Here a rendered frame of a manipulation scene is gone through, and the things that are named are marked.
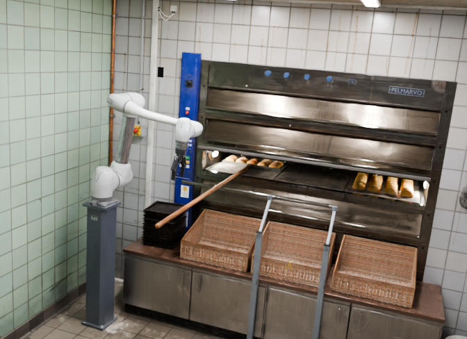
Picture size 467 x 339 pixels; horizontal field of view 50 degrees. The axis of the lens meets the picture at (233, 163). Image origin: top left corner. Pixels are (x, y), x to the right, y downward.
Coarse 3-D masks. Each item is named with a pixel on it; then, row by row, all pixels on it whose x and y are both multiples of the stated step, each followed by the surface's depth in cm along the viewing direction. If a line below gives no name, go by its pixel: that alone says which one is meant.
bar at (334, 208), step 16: (240, 192) 379; (256, 192) 376; (336, 208) 357; (256, 240) 358; (256, 256) 360; (256, 272) 362; (320, 272) 347; (256, 288) 366; (320, 288) 349; (320, 304) 351
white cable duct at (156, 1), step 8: (152, 16) 414; (152, 24) 415; (152, 32) 416; (152, 40) 418; (152, 48) 419; (152, 56) 421; (152, 64) 422; (152, 72) 423; (152, 80) 425; (152, 88) 426; (152, 96) 427; (152, 104) 429; (152, 128) 433; (152, 136) 435; (152, 144) 437; (152, 152) 439
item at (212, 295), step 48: (144, 288) 404; (192, 288) 389; (240, 288) 375; (288, 288) 362; (432, 288) 375; (240, 336) 388; (288, 336) 371; (336, 336) 358; (384, 336) 347; (432, 336) 336
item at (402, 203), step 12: (240, 180) 418; (252, 180) 414; (264, 180) 411; (312, 192) 400; (324, 192) 397; (336, 192) 394; (348, 192) 394; (396, 204) 381; (408, 204) 378; (420, 204) 377
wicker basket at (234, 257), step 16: (192, 224) 409; (208, 224) 428; (224, 224) 424; (240, 224) 419; (256, 224) 415; (192, 240) 412; (208, 240) 427; (224, 240) 422; (240, 240) 418; (192, 256) 389; (208, 256) 398; (224, 256) 380; (240, 256) 376
